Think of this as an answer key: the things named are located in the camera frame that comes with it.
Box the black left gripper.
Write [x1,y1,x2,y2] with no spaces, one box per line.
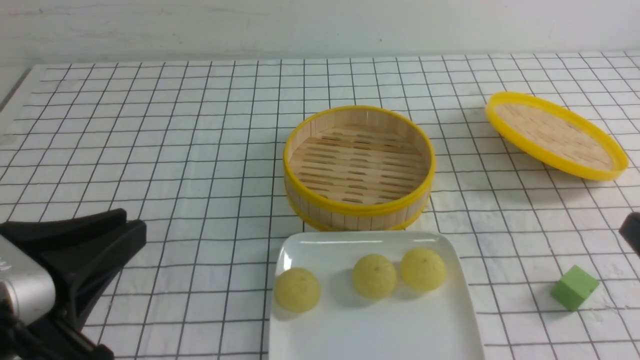
[0,208,147,360]

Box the yellow steamed bun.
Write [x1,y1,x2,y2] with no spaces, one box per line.
[399,247,448,294]
[351,253,398,301]
[273,268,322,313]

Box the green foam cube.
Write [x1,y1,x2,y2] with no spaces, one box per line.
[550,265,600,312]

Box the yellow steamed bun front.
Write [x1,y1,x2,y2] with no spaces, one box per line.
[351,253,398,301]

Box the white grid-pattern tablecloth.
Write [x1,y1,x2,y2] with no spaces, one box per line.
[0,51,639,360]

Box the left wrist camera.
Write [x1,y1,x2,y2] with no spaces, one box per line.
[0,236,57,325]

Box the yellow-rimmed bamboo steamer basket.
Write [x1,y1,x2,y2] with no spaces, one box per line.
[282,105,437,231]

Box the yellow-rimmed bamboo steamer lid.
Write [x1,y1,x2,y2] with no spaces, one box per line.
[485,91,629,182]

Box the white square ceramic plate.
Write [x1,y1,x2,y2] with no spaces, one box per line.
[268,230,485,360]

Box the yellow steamed bun back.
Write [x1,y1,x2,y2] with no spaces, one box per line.
[273,268,322,313]

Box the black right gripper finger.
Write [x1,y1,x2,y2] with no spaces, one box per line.
[618,212,640,256]

